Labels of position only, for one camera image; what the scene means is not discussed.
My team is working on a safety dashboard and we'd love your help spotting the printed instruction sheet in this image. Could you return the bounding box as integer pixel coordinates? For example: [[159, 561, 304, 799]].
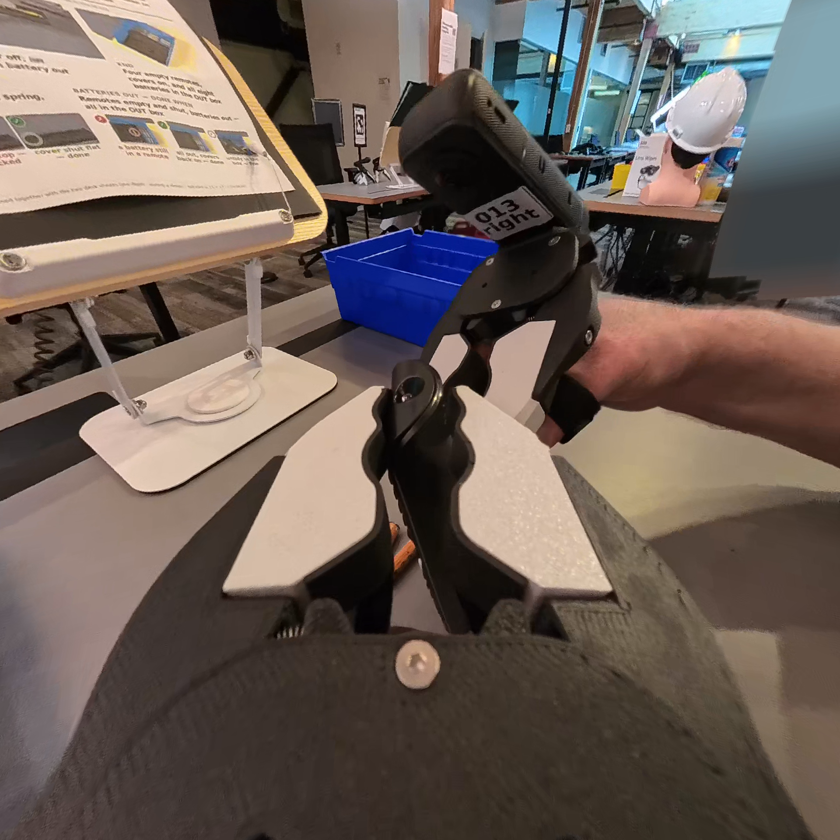
[[0, 0, 296, 214]]

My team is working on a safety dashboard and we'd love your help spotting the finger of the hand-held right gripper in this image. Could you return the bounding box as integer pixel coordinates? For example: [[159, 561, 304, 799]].
[[453, 317, 560, 424], [420, 331, 473, 389]]

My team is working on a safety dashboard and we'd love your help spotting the pink mannequin head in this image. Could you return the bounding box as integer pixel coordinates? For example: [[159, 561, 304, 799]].
[[640, 141, 708, 210]]

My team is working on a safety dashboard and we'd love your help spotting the wooden top table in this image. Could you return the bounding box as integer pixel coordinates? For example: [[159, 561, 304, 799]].
[[581, 184, 729, 296]]

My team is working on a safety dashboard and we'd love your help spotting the white product box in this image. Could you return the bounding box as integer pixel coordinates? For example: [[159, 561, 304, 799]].
[[620, 134, 665, 198]]

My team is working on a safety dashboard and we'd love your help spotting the grey desk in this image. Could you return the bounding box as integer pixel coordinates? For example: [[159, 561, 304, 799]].
[[0, 282, 840, 840]]

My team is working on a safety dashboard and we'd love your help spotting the coiled black cable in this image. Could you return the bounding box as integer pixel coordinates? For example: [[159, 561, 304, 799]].
[[26, 308, 63, 361]]

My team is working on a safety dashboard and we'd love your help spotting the black office chair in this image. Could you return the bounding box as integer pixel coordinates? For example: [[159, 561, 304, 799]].
[[279, 123, 345, 277]]

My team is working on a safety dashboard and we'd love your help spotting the black remote control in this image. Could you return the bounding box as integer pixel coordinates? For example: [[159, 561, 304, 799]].
[[373, 360, 493, 634]]

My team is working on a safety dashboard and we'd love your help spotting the person's right forearm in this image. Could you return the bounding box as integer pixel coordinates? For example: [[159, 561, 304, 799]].
[[646, 298, 840, 468]]

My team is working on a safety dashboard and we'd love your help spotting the black table leg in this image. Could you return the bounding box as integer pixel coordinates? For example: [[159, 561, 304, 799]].
[[138, 282, 181, 342]]

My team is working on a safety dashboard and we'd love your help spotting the person's right hand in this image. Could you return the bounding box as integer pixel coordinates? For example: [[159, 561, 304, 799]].
[[537, 295, 664, 450]]

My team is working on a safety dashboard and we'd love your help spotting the white hard hat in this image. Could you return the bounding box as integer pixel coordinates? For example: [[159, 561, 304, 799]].
[[664, 67, 748, 155]]

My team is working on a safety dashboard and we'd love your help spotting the blue plastic bin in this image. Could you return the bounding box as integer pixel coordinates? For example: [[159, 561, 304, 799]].
[[322, 226, 501, 349]]

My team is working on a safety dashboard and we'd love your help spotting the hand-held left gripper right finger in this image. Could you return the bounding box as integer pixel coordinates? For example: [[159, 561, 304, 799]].
[[449, 385, 614, 634]]

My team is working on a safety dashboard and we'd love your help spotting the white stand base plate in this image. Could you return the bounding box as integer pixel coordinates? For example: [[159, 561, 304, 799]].
[[79, 259, 339, 494]]

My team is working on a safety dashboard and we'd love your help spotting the wooden book stand board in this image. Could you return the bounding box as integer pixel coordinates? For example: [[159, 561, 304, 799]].
[[0, 36, 329, 319]]

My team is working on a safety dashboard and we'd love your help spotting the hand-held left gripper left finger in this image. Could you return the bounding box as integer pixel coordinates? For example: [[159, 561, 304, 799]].
[[222, 387, 396, 634]]

